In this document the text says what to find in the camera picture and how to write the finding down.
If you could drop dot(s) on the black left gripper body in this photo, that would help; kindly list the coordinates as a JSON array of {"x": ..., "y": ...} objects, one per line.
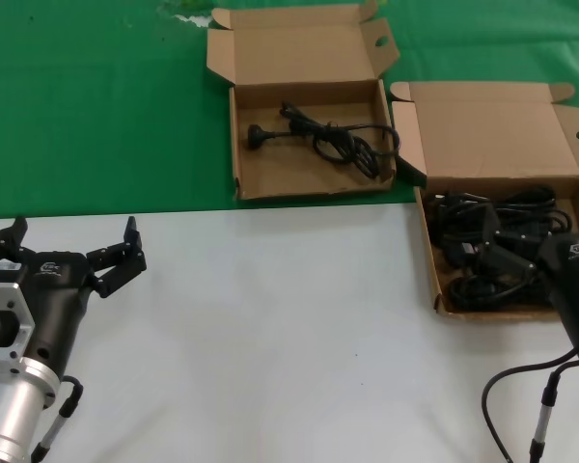
[{"x": 53, "y": 308}]

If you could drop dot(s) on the open brown cardboard box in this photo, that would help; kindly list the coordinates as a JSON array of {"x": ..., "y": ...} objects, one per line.
[
  {"x": 487, "y": 135},
  {"x": 309, "y": 58}
]

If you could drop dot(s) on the green table cloth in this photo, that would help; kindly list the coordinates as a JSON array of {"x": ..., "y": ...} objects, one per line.
[{"x": 77, "y": 96}]

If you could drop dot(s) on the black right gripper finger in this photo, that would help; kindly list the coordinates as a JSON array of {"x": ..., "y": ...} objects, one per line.
[
  {"x": 509, "y": 265},
  {"x": 494, "y": 224}
]

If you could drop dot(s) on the silver left wrist bracket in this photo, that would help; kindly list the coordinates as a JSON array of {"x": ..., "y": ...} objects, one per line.
[{"x": 14, "y": 299}]

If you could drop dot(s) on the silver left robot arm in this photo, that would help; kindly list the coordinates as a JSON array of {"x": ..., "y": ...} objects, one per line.
[{"x": 9, "y": 405}]

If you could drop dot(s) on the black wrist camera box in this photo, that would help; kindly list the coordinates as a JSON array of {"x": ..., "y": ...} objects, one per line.
[{"x": 0, "y": 271}]

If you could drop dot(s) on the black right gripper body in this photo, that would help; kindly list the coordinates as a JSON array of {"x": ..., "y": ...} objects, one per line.
[{"x": 569, "y": 284}]

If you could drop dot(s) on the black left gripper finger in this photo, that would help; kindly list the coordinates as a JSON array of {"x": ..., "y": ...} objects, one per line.
[
  {"x": 125, "y": 265},
  {"x": 7, "y": 241}
]

